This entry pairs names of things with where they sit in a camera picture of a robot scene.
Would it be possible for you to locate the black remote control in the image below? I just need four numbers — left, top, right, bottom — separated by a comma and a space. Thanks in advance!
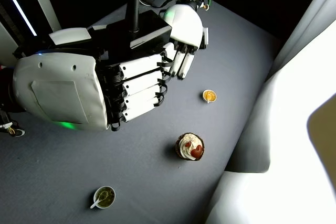
91, 0, 173, 61

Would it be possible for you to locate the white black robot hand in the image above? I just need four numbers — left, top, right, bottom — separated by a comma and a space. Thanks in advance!
160, 5, 210, 80
12, 24, 175, 132

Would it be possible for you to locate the white curtain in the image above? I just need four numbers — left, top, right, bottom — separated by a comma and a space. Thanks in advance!
204, 0, 336, 224

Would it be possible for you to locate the small bowl with green soup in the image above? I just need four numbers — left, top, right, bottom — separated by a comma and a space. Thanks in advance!
90, 185, 117, 210

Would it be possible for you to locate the white light strip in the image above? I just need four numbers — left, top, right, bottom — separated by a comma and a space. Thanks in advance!
0, 0, 38, 37

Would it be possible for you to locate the toy cupcake with white cream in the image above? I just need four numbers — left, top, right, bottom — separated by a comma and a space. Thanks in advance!
175, 132, 206, 163

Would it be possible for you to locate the small bowl with orange soup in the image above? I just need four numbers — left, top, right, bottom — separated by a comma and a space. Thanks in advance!
202, 89, 218, 104

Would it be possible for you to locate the grey table cloth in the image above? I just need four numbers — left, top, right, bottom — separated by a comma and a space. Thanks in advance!
0, 0, 284, 224

